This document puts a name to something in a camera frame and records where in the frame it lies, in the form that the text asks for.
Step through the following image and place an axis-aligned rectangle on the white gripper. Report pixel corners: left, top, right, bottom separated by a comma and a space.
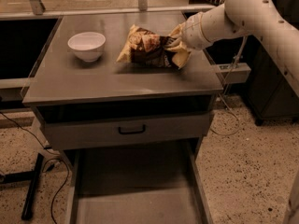
164, 12, 213, 53

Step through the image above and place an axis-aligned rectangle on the white cable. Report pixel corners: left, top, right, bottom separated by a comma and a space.
208, 35, 249, 137

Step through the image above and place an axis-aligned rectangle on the grey top drawer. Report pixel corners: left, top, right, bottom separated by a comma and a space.
40, 112, 214, 150

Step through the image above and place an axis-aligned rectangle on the brown chip bag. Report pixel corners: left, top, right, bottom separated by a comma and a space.
117, 25, 191, 69

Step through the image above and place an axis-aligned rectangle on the black drawer handle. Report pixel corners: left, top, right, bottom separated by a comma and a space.
118, 124, 146, 135

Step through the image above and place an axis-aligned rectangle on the grey side bracket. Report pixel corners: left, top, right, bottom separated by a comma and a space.
212, 63, 251, 85

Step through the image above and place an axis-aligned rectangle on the black floor cable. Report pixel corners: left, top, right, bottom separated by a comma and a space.
0, 112, 70, 224

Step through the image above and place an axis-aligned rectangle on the dark cabinet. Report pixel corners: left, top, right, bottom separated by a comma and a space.
244, 0, 299, 126

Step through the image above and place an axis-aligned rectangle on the open grey middle drawer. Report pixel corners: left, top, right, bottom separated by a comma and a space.
65, 141, 214, 224

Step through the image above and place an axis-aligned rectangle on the grey drawer cabinet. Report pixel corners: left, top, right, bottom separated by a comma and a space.
21, 10, 224, 159

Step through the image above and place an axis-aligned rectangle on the black metal stand foot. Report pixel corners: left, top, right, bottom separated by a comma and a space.
0, 154, 44, 220

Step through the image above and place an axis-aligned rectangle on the white ceramic bowl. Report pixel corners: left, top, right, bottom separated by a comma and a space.
67, 32, 106, 63

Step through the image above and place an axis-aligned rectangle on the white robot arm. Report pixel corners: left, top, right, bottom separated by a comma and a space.
169, 0, 299, 224

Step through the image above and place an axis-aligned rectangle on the grey metal rail frame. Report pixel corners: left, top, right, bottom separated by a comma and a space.
0, 0, 213, 20

